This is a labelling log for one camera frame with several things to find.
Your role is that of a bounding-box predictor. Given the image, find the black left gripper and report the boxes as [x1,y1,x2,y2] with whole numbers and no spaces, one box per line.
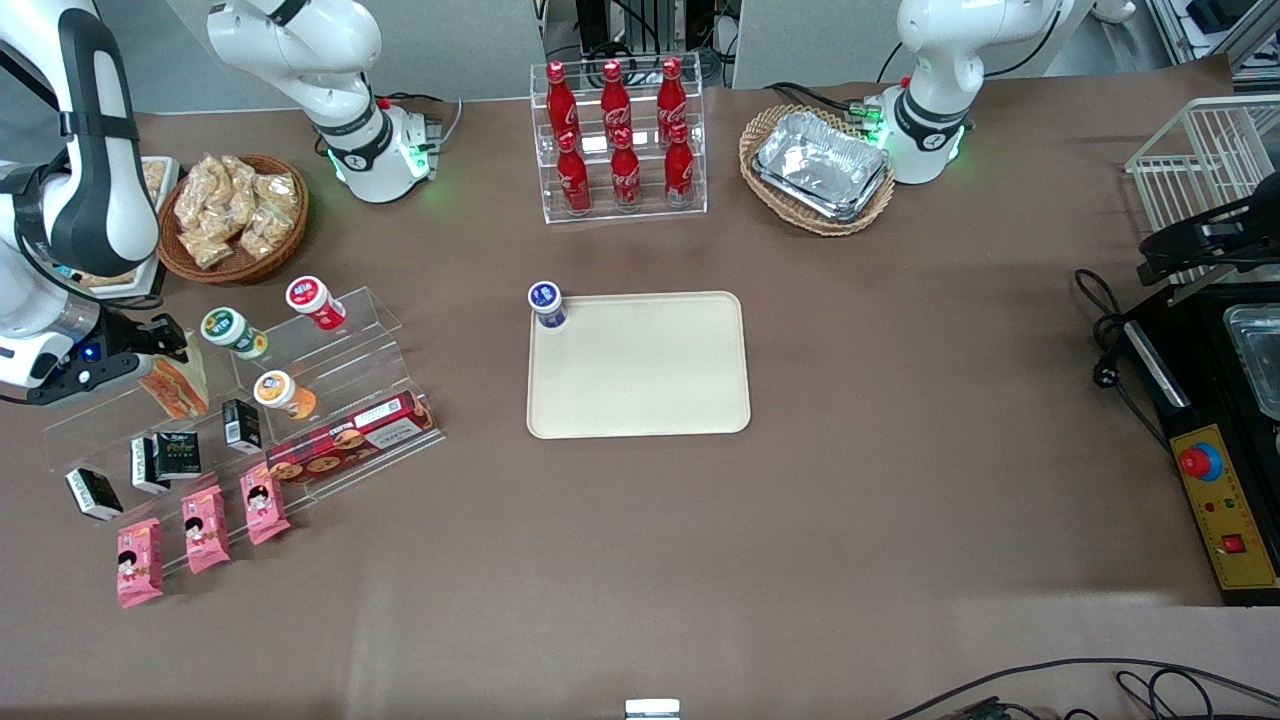
[1138,190,1280,285]

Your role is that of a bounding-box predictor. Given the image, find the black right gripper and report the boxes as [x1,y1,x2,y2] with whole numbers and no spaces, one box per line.
[96,313,189,367]

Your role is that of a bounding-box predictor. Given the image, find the orange snack packet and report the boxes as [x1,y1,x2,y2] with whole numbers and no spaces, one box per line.
[140,357,211,421]

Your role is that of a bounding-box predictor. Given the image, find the black tray sealing machine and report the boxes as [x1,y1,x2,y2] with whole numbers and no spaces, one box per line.
[1118,280,1280,608]

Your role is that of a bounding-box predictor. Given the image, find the white rectangular snack tray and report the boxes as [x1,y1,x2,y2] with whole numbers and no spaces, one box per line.
[60,157,181,303]

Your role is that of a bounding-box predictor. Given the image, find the beige plastic serving tray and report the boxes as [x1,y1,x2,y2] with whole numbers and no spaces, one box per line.
[526,291,752,440]

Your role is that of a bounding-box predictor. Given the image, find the green lid cup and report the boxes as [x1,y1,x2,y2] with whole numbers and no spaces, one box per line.
[200,307,269,361]

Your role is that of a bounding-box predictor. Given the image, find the clear bagged puffed snack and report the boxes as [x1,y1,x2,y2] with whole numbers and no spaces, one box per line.
[175,160,221,231]
[180,225,236,269]
[205,153,258,216]
[255,172,298,226]
[238,215,291,261]

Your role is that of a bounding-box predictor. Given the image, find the brown wicker basket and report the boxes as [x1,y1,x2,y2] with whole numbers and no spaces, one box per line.
[157,153,310,285]

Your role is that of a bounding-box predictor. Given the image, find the small black drink carton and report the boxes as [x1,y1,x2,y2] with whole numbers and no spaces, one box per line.
[65,467,124,522]
[221,398,263,453]
[130,436,171,495]
[155,431,203,481]

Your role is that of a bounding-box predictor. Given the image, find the orange lid cup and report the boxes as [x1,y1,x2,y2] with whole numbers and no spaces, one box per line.
[253,370,318,421]

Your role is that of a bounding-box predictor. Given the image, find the steel food container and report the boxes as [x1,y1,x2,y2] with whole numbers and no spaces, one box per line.
[1222,304,1280,421]

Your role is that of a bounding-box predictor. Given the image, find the red lid cup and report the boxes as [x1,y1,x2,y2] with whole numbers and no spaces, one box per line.
[286,276,348,332]

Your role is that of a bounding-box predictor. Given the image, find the pink cartoon snack pack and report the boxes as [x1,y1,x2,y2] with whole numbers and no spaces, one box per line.
[181,485,231,575]
[116,518,165,609]
[240,466,292,546]

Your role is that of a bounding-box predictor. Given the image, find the red cookie box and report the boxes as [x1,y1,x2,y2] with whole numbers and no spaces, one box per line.
[265,391,438,485]

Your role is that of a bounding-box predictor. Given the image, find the clear acrylic stepped shelf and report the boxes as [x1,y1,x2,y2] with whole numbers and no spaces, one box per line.
[43,287,447,583]

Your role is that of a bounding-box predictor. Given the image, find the red mushroom stop button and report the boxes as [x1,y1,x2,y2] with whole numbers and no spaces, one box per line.
[1178,442,1223,483]

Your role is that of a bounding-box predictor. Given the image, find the stacked aluminium foil trays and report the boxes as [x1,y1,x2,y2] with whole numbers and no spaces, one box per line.
[752,110,891,223]

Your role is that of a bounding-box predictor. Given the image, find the blue lid yoghurt cup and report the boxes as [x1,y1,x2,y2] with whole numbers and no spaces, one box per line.
[528,281,568,330]

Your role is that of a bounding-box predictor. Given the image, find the light wicker basket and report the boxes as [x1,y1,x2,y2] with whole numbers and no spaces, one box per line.
[739,104,897,237]

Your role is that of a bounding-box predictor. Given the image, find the red cola bottle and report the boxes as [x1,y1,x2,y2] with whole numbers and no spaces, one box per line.
[657,57,688,129]
[546,62,579,136]
[611,128,643,209]
[557,132,593,214]
[600,60,632,131]
[665,123,695,206]

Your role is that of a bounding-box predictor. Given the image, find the clear acrylic bottle rack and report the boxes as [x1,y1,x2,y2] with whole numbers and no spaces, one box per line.
[530,58,708,225]

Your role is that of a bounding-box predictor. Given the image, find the small circuit board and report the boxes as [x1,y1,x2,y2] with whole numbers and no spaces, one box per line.
[940,697,1061,720]

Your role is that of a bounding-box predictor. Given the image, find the black background equipment rack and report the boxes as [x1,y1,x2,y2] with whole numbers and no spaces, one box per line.
[540,0,736,86]

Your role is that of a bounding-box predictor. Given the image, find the white wire rack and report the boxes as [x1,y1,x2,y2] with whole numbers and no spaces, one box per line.
[1125,96,1280,286]

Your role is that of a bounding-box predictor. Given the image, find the silver machine handle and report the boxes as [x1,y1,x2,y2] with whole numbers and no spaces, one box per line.
[1124,320,1191,408]

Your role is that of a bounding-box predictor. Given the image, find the black power cable with plug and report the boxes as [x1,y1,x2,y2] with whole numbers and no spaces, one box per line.
[1075,268,1171,446]

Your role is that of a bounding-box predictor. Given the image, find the aluminium frame structure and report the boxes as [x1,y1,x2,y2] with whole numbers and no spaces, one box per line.
[1148,0,1280,81]

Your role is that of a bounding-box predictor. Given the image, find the black base cable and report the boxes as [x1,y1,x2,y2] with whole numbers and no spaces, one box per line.
[765,82,886,121]

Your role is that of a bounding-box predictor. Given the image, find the long black cable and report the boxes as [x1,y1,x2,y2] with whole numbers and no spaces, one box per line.
[885,657,1280,720]

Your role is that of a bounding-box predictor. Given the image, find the looped black cable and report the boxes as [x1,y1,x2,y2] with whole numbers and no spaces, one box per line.
[1113,668,1217,720]

